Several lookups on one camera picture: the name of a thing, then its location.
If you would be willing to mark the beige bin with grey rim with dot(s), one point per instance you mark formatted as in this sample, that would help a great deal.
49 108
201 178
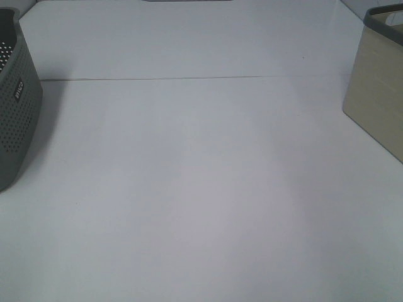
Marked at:
373 98

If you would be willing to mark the grey perforated plastic basket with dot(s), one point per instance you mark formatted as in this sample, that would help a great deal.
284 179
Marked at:
21 96

